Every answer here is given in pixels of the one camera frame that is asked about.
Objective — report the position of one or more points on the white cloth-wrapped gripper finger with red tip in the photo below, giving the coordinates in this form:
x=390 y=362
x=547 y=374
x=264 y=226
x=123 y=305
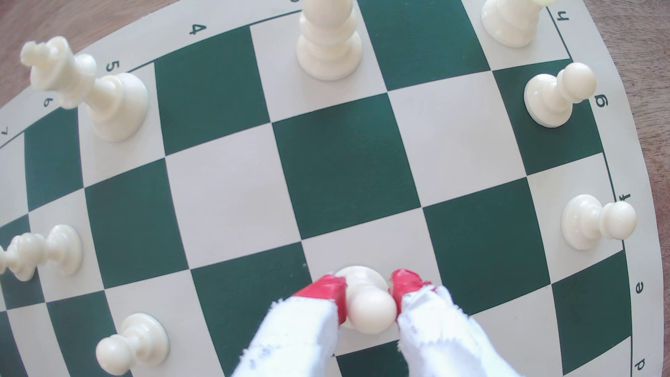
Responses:
x=293 y=340
x=445 y=340

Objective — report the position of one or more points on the white chess pawn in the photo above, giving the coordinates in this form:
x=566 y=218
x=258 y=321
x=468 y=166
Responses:
x=136 y=343
x=591 y=222
x=371 y=311
x=555 y=97

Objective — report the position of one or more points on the green and white chess mat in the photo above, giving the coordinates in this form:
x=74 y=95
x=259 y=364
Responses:
x=340 y=162

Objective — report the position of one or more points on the white chess knight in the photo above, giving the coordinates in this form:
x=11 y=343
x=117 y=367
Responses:
x=52 y=254

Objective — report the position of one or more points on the white chess piece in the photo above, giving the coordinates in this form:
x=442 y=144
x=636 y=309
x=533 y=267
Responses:
x=510 y=23

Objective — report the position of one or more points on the white pawn near rank 3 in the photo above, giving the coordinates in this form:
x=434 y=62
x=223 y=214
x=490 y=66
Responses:
x=328 y=47

